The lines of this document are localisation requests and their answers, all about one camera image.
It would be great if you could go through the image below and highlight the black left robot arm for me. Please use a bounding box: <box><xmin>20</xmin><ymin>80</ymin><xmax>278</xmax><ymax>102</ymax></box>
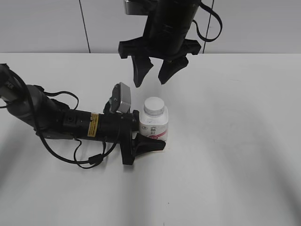
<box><xmin>0</xmin><ymin>64</ymin><xmax>166</xmax><ymax>169</ymax></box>

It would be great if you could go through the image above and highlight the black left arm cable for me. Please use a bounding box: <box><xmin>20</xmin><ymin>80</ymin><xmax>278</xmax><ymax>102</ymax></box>
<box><xmin>14</xmin><ymin>73</ymin><xmax>118</xmax><ymax>169</ymax></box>

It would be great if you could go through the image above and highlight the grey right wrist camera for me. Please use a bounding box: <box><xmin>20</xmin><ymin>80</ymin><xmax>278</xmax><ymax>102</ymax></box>
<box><xmin>123</xmin><ymin>0</ymin><xmax>153</xmax><ymax>16</ymax></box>

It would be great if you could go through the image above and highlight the white yili changqing yogurt bottle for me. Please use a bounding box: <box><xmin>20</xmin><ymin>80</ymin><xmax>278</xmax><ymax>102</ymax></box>
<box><xmin>139</xmin><ymin>106</ymin><xmax>169</xmax><ymax>142</ymax></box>

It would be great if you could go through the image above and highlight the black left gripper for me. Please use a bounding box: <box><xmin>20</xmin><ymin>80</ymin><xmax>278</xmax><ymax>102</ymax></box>
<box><xmin>97</xmin><ymin>110</ymin><xmax>166</xmax><ymax>165</ymax></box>

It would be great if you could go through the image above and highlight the white plastic bottle cap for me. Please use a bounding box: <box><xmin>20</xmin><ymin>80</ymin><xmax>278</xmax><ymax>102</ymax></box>
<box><xmin>143</xmin><ymin>97</ymin><xmax>165</xmax><ymax>117</ymax></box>

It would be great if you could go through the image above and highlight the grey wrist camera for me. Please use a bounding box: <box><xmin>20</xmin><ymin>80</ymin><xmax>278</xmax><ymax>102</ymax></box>
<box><xmin>109</xmin><ymin>82</ymin><xmax>131</xmax><ymax>113</ymax></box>
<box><xmin>123</xmin><ymin>0</ymin><xmax>153</xmax><ymax>16</ymax></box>

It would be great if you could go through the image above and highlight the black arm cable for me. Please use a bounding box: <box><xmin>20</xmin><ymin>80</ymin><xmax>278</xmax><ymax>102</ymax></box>
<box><xmin>192</xmin><ymin>0</ymin><xmax>223</xmax><ymax>42</ymax></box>
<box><xmin>14</xmin><ymin>73</ymin><xmax>118</xmax><ymax>169</ymax></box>

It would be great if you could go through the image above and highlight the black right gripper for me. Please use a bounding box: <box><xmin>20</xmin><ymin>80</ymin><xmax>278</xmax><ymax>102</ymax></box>
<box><xmin>118</xmin><ymin>23</ymin><xmax>201</xmax><ymax>88</ymax></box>

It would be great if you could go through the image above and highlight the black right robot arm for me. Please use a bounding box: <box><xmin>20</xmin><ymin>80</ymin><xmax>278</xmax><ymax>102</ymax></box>
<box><xmin>118</xmin><ymin>0</ymin><xmax>201</xmax><ymax>88</ymax></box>

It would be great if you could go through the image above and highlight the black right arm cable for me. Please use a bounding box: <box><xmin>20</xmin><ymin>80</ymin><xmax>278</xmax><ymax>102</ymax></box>
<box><xmin>192</xmin><ymin>0</ymin><xmax>223</xmax><ymax>42</ymax></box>

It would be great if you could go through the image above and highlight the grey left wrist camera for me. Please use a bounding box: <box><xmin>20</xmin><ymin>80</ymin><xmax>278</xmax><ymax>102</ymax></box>
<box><xmin>109</xmin><ymin>82</ymin><xmax>131</xmax><ymax>113</ymax></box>

